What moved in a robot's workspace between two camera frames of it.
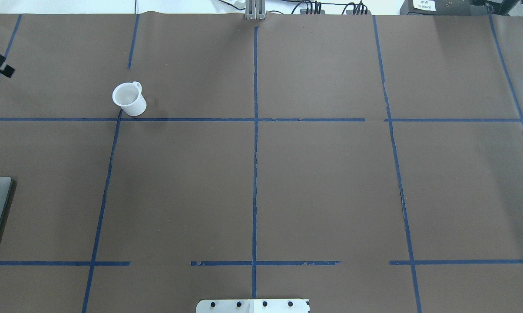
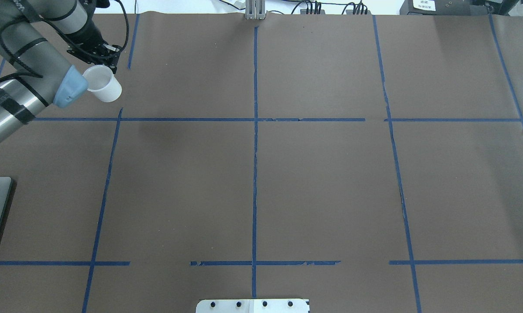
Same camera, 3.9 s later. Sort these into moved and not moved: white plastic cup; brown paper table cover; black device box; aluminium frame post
Moved: white plastic cup
Not moved: black device box; brown paper table cover; aluminium frame post
